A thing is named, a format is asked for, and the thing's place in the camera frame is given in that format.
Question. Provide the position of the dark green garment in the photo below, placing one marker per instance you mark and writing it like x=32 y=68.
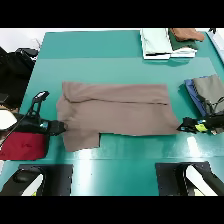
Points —
x=181 y=42

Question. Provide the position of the brown shirt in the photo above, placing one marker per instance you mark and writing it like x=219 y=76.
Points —
x=116 y=111

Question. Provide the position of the orange-brown garment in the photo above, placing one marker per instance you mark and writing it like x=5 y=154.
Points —
x=187 y=34

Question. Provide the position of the blue garment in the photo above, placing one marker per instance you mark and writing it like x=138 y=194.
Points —
x=194 y=96

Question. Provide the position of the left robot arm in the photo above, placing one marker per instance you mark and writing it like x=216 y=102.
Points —
x=20 y=122

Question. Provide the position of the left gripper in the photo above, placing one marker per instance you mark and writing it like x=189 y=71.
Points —
x=56 y=127

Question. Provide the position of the grey garment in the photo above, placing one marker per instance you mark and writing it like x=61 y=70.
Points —
x=210 y=92

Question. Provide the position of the pale green garment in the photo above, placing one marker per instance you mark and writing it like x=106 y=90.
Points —
x=155 y=40

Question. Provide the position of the white garment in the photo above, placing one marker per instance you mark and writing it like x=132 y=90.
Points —
x=170 y=54

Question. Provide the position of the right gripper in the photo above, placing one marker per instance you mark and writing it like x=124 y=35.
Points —
x=190 y=125

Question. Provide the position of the red garment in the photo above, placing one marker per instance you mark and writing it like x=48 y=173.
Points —
x=23 y=146

